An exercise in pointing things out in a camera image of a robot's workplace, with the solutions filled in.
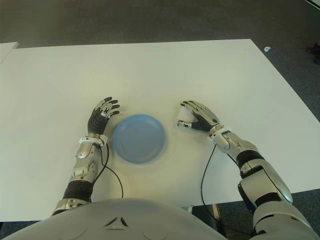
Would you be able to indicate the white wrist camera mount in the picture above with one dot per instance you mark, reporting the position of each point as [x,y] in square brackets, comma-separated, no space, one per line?
[88,140]
[222,131]

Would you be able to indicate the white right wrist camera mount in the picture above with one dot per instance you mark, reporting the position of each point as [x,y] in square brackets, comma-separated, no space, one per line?
[222,131]

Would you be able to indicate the grey robot torso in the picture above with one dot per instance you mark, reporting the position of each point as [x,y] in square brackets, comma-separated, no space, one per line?
[112,220]

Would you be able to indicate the neighbouring white table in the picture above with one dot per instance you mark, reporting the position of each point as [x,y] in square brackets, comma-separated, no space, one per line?
[6,50]

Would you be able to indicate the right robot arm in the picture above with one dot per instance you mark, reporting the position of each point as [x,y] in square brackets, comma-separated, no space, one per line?
[260,180]

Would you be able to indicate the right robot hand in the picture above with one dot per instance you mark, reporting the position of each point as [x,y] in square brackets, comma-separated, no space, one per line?
[205,118]

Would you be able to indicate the dark object on floor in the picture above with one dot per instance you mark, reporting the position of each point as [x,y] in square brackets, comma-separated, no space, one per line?
[315,50]

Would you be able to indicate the table leg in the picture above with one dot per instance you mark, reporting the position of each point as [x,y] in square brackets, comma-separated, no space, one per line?
[216,216]

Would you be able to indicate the white charger block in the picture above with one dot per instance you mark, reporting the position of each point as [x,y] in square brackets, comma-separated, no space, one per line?
[184,115]

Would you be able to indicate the blue round plate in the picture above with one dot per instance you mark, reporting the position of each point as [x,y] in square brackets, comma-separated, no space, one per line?
[139,138]

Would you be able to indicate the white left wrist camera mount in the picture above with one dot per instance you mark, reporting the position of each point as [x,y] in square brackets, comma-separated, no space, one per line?
[88,140]

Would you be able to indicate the small white floor object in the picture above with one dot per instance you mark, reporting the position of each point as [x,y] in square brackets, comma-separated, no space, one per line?
[268,48]

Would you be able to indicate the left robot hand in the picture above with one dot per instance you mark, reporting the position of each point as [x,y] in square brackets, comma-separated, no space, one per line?
[97,122]

